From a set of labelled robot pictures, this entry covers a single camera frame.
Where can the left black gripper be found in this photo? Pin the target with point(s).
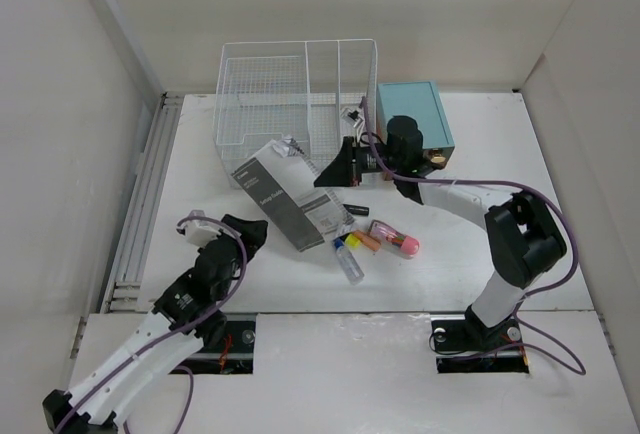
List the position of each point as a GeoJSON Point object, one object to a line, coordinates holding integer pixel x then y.
{"type": "Point", "coordinates": [253, 234]}

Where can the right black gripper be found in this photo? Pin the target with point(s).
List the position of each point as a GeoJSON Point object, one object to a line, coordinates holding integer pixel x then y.
{"type": "Point", "coordinates": [342, 171]}

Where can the grey setup guide booklet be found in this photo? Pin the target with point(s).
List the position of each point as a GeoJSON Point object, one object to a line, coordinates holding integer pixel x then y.
{"type": "Point", "coordinates": [257, 177]}

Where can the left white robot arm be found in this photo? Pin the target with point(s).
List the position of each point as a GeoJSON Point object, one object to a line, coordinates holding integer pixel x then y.
{"type": "Point", "coordinates": [186, 318]}

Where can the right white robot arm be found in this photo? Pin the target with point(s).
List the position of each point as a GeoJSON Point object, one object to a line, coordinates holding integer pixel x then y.
{"type": "Point", "coordinates": [523, 237]}

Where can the purple highlighter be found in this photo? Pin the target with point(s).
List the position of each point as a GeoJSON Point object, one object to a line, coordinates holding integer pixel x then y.
{"type": "Point", "coordinates": [357, 210]}

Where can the yellow highlighter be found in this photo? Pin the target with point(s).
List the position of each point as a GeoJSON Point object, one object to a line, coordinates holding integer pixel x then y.
{"type": "Point", "coordinates": [349, 240]}

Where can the orange highlighter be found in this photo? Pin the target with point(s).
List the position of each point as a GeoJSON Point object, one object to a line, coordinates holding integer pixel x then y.
{"type": "Point", "coordinates": [368, 241]}

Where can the pink capsule pencil case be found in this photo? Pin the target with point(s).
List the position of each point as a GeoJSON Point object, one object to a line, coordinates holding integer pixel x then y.
{"type": "Point", "coordinates": [383, 232]}

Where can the clear blue-cap bottle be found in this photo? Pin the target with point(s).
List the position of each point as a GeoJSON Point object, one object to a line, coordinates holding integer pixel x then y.
{"type": "Point", "coordinates": [348, 263]}

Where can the teal wooden drawer box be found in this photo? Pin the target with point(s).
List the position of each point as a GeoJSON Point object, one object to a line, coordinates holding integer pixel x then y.
{"type": "Point", "coordinates": [415, 114]}

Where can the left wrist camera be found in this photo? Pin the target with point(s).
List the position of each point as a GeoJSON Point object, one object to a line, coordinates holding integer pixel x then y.
{"type": "Point", "coordinates": [197, 231]}

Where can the white wire desk organizer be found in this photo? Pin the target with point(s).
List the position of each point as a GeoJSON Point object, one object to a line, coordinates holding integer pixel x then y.
{"type": "Point", "coordinates": [299, 89]}

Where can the aluminium rail frame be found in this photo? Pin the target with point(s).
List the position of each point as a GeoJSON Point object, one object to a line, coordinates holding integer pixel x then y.
{"type": "Point", "coordinates": [123, 280]}

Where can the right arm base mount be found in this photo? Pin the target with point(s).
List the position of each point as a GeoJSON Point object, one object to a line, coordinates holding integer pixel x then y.
{"type": "Point", "coordinates": [459, 349]}

